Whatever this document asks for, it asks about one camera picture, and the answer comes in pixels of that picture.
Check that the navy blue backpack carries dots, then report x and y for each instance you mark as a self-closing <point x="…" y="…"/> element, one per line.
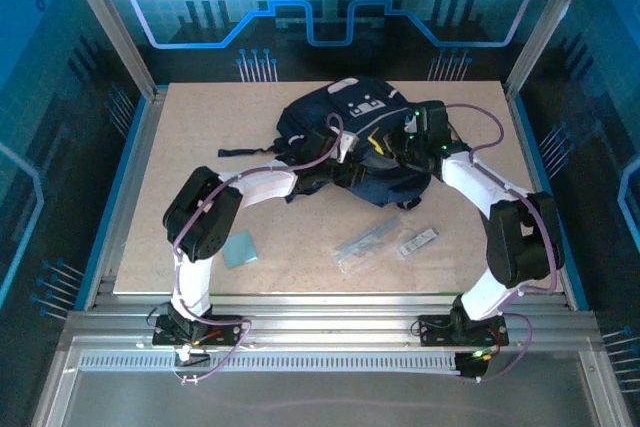
<point x="320" y="117"/>

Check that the clear plastic stationery pouch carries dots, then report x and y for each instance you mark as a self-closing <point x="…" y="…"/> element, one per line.
<point x="367" y="243"/>

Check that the small grey packaged eraser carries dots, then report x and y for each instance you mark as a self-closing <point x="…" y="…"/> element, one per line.
<point x="417" y="243"/>

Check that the teal square notepad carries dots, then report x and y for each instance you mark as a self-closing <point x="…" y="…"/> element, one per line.
<point x="240" y="249"/>

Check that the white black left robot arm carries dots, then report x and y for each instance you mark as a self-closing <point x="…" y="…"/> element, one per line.
<point x="270" y="184"/>

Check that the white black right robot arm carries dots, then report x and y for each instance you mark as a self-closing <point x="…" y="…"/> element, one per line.
<point x="475" y="182"/>

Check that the grey metal front platform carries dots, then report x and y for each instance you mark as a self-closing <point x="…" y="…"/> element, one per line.
<point x="325" y="397"/>

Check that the aluminium frame post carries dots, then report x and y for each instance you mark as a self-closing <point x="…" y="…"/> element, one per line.
<point x="110" y="27"/>
<point x="550" y="22"/>

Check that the aluminium front rail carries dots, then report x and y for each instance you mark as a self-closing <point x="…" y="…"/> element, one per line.
<point x="325" y="319"/>

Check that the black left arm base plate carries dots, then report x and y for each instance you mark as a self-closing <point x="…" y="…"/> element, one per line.
<point x="225" y="332"/>

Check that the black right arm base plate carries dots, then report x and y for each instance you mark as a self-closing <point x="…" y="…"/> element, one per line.
<point x="435" y="329"/>

